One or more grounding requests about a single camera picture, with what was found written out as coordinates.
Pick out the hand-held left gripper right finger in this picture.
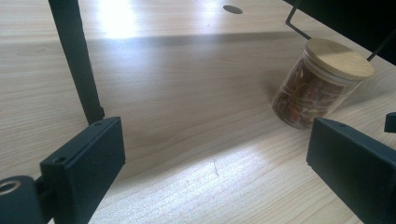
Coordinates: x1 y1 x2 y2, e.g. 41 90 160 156
305 117 396 224

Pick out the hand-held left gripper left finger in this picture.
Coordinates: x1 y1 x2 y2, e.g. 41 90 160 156
39 116 126 224

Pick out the glass jar of dried chilies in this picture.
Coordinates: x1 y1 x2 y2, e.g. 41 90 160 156
271 37 375 131

